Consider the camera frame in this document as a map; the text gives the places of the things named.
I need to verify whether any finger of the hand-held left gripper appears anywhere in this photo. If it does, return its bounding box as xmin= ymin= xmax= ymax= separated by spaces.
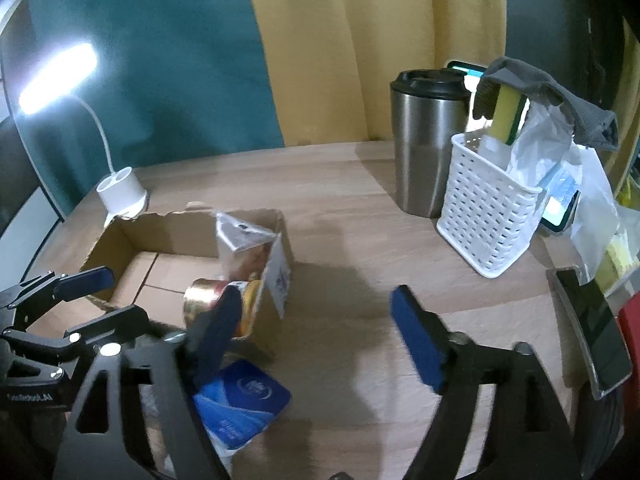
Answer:
xmin=0 ymin=267 xmax=116 ymax=323
xmin=0 ymin=304 xmax=152 ymax=363

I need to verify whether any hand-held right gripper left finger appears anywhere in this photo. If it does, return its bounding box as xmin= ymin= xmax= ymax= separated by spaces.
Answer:
xmin=52 ymin=287 xmax=243 ymax=480

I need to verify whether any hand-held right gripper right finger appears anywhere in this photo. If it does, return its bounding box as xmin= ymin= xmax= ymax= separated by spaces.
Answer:
xmin=390 ymin=285 xmax=586 ymax=480

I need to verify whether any blue tissue pack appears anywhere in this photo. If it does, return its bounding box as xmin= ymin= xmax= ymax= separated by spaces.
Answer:
xmin=192 ymin=357 xmax=293 ymax=462

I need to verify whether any cardboard box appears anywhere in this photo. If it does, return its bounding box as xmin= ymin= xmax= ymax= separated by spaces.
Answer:
xmin=80 ymin=202 xmax=296 ymax=361

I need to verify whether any grey sock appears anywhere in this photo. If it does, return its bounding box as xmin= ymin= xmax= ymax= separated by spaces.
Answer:
xmin=472 ymin=57 xmax=619 ymax=151

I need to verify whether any gold and red can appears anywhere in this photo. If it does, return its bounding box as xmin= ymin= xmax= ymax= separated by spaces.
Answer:
xmin=182 ymin=277 xmax=263 ymax=338

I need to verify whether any clear snack bag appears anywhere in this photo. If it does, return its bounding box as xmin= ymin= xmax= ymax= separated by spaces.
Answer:
xmin=215 ymin=210 xmax=279 ymax=281

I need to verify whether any white desk lamp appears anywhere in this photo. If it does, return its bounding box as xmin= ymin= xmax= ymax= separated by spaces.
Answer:
xmin=17 ymin=42 xmax=151 ymax=222

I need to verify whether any white plastic basket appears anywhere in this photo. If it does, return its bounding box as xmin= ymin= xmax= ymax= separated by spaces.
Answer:
xmin=436 ymin=130 xmax=544 ymax=280

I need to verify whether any black smartphone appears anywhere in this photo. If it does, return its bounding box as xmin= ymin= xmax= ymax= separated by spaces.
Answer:
xmin=546 ymin=267 xmax=634 ymax=401

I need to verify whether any stainless steel tumbler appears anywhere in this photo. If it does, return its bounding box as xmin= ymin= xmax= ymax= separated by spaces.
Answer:
xmin=390 ymin=67 xmax=473 ymax=219

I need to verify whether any phone with lit screen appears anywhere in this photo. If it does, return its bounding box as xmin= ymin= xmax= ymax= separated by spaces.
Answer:
xmin=445 ymin=60 xmax=583 ymax=237

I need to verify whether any red object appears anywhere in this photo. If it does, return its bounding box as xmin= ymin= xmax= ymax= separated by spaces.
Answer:
xmin=617 ymin=292 xmax=640 ymax=356

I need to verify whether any yellow packet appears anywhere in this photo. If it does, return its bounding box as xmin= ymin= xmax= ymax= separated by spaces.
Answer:
xmin=597 ymin=235 xmax=640 ymax=296

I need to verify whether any clear plastic bag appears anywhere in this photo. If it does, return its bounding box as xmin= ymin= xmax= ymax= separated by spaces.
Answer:
xmin=567 ymin=145 xmax=623 ymax=286

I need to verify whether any white plastic bag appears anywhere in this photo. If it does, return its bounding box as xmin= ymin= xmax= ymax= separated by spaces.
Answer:
xmin=505 ymin=105 xmax=576 ymax=192

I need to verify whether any teal curtain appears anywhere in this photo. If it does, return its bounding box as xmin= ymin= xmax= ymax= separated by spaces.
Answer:
xmin=0 ymin=0 xmax=283 ymax=221

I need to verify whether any yellow and green sponge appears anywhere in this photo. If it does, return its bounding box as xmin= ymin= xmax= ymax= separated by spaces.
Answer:
xmin=487 ymin=85 xmax=531 ymax=146

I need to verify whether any yellow curtain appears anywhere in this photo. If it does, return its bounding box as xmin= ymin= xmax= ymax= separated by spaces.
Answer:
xmin=240 ymin=0 xmax=511 ymax=150

